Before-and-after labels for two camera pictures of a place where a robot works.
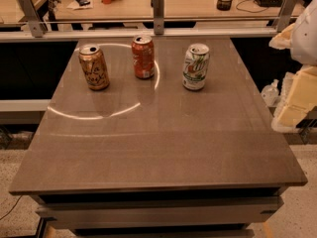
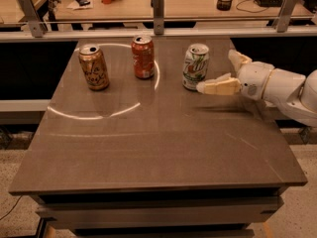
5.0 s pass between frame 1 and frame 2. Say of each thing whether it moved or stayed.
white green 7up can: stayed
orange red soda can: stayed
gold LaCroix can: stayed
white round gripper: moved
